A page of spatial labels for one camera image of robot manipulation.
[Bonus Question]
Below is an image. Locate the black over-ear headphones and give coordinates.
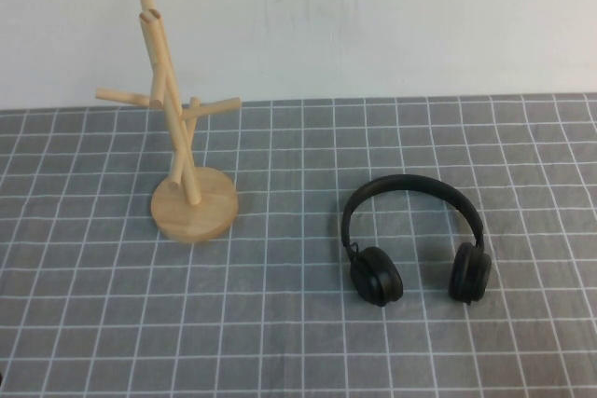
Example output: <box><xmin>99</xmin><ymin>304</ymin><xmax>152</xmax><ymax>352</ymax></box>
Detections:
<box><xmin>340</xmin><ymin>173</ymin><xmax>494</xmax><ymax>309</ymax></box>

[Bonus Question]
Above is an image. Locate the wooden tree headphone stand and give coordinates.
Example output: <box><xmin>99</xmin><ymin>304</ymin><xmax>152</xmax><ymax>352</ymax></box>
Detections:
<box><xmin>94</xmin><ymin>0</ymin><xmax>243</xmax><ymax>246</ymax></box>

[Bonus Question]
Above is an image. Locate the grey white-grid tablecloth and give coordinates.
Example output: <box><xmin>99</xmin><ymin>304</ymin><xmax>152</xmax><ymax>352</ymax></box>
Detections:
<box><xmin>0</xmin><ymin>92</ymin><xmax>597</xmax><ymax>398</ymax></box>

